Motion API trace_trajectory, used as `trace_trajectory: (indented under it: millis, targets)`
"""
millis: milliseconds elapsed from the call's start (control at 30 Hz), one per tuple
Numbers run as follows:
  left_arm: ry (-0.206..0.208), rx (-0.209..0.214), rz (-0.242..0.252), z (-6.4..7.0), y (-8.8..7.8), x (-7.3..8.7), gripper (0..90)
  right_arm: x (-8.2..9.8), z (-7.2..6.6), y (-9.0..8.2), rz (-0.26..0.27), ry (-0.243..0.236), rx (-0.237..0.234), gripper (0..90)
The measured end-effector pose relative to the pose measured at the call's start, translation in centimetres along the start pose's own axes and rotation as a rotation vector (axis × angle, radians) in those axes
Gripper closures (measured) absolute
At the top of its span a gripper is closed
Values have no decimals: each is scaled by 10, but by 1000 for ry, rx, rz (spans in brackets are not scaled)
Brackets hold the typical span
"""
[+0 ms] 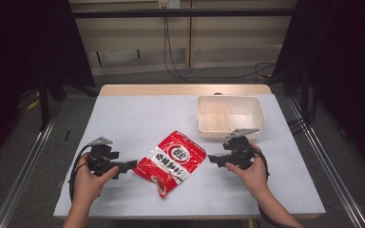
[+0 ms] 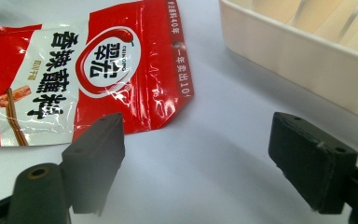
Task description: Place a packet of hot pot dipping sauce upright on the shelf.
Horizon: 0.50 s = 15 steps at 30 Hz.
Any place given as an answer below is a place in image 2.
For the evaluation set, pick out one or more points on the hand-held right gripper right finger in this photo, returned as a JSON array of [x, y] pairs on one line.
[[310, 165]]

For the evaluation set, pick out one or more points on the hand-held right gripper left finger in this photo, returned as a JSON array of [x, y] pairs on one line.
[[90, 168]]

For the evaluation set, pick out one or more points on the red and white seasoning packet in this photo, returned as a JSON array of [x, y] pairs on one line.
[[130, 74]]

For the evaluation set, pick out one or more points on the white plastic storage box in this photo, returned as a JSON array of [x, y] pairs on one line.
[[307, 59]]

